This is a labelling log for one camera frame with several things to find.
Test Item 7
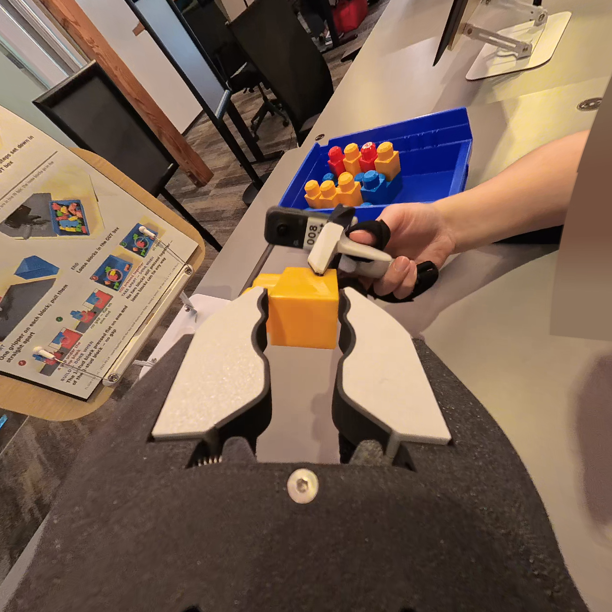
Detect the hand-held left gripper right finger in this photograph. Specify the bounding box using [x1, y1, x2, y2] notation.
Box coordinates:
[332, 287, 452, 462]

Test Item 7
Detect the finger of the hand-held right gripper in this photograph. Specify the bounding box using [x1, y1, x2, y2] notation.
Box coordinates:
[307, 224, 344, 275]

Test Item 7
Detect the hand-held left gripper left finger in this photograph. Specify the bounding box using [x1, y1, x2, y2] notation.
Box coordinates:
[152, 288, 273, 452]

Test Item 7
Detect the cluster of assembled block steps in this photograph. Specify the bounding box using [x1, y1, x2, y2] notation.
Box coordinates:
[303, 141, 403, 209]

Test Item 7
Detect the yellow two-stud toy block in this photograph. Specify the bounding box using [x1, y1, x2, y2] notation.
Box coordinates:
[243, 268, 340, 350]

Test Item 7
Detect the blue plastic bin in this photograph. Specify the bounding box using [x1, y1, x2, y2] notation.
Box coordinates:
[279, 106, 474, 211]

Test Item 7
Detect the person's right forearm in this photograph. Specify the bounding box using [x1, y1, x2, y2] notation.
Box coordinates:
[433, 129, 591, 254]

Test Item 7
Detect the person's right hand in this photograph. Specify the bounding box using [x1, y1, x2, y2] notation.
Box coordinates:
[345, 203, 457, 298]

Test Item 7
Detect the black pole stand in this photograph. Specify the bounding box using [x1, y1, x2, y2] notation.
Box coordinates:
[163, 0, 275, 207]

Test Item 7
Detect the white board stand base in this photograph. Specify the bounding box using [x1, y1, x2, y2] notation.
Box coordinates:
[139, 294, 230, 378]

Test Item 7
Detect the wooden instruction board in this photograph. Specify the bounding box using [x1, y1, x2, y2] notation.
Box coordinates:
[0, 105, 206, 421]

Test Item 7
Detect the black office chair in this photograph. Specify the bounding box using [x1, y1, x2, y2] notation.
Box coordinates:
[229, 0, 334, 146]
[182, 0, 290, 139]

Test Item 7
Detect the black framed standing whiteboard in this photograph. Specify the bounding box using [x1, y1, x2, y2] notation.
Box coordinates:
[125, 0, 288, 165]

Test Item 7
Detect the black framed dark panel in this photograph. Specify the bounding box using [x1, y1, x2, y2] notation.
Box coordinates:
[33, 60, 223, 251]

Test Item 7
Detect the red plastic bin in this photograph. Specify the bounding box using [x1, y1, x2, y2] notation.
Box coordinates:
[331, 0, 369, 33]

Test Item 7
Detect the tablet on white stand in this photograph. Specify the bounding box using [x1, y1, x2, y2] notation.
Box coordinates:
[433, 0, 572, 81]

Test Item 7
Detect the wooden support post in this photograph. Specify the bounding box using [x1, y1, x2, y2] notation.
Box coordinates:
[37, 0, 214, 188]

